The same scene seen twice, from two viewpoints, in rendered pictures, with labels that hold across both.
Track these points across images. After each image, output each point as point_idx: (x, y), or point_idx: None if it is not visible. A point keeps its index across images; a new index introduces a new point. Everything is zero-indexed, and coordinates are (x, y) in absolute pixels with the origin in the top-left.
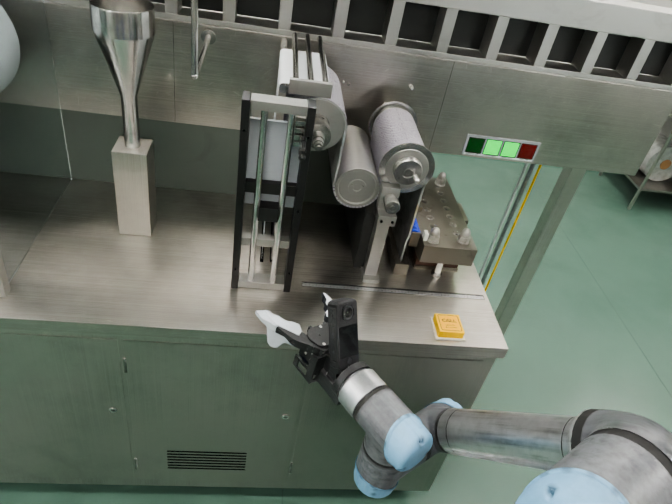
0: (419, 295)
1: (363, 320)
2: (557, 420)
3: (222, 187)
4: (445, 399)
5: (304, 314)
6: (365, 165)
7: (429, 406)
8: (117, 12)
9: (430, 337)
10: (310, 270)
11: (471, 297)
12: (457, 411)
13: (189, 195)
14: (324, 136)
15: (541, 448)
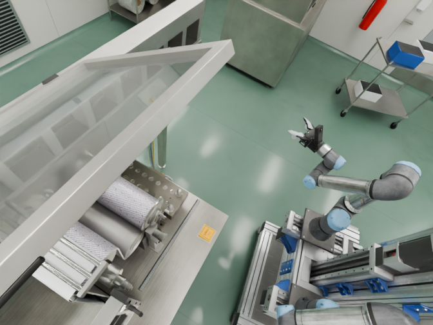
0: (182, 229)
1: (182, 272)
2: (359, 321)
3: (17, 295)
4: (283, 309)
5: (162, 303)
6: (131, 235)
7: (283, 319)
8: None
9: (207, 246)
10: (133, 277)
11: (196, 206)
12: (303, 321)
13: (3, 324)
14: (119, 273)
15: None
